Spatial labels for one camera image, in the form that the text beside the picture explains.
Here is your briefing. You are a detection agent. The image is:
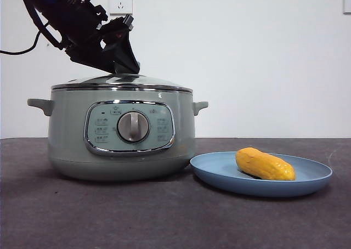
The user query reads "glass lid with green knob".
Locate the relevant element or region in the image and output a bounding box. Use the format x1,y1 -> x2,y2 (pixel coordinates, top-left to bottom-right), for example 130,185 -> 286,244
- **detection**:
51,62 -> 194,93

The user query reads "yellow corn cob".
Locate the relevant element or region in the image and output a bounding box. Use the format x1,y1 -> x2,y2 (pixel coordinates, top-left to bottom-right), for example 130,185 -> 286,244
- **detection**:
235,147 -> 297,182

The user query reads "pale green electric steamer pot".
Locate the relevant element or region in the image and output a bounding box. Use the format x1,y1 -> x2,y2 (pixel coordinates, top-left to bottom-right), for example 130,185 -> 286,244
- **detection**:
26,88 -> 209,182

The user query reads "blue round plate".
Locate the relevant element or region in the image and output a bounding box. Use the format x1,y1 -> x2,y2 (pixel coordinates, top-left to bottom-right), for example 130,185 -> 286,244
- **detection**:
189,151 -> 333,197

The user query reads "white wall socket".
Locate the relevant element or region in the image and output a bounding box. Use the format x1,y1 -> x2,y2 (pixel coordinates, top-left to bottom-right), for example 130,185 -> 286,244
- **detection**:
109,0 -> 133,16

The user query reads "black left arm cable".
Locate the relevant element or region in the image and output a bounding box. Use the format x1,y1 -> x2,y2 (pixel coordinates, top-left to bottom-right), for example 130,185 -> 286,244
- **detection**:
0,0 -> 64,55

